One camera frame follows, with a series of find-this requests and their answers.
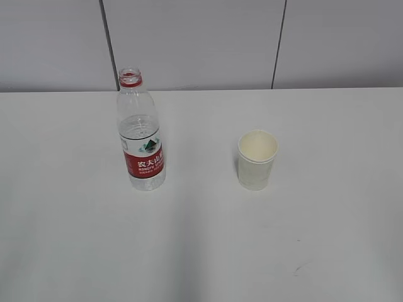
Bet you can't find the clear water bottle red label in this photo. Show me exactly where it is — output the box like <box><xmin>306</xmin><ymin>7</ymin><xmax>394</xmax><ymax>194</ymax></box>
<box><xmin>116</xmin><ymin>67</ymin><xmax>166</xmax><ymax>191</ymax></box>

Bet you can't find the white paper cup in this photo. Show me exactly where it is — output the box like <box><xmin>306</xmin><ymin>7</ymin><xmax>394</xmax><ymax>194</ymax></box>
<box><xmin>237</xmin><ymin>130</ymin><xmax>279</xmax><ymax>191</ymax></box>

